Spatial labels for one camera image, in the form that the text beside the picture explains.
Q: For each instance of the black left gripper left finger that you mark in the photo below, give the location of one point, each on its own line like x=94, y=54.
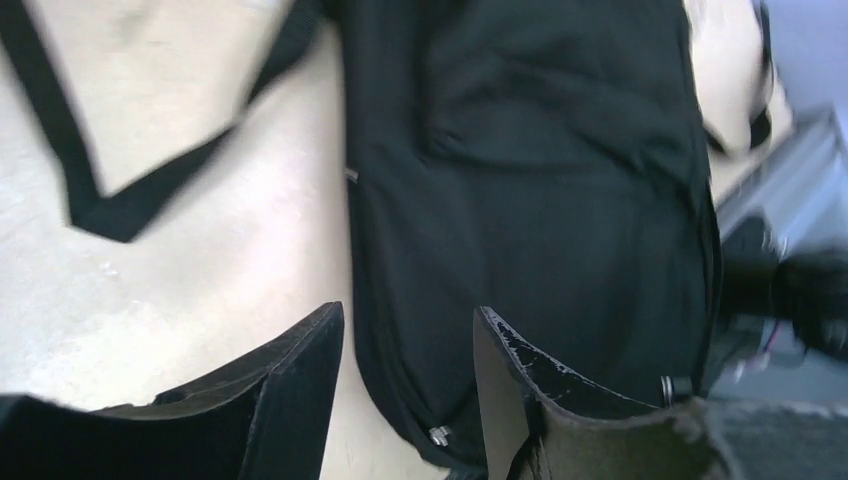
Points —
x=264, y=415

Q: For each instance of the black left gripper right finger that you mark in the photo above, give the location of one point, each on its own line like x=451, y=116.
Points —
x=543, y=420

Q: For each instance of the black fabric student bag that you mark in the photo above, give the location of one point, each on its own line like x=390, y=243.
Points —
x=546, y=159

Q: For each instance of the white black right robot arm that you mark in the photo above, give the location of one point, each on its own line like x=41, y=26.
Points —
x=782, y=323

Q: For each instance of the aluminium front frame rail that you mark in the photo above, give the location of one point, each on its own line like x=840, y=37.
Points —
x=799, y=190

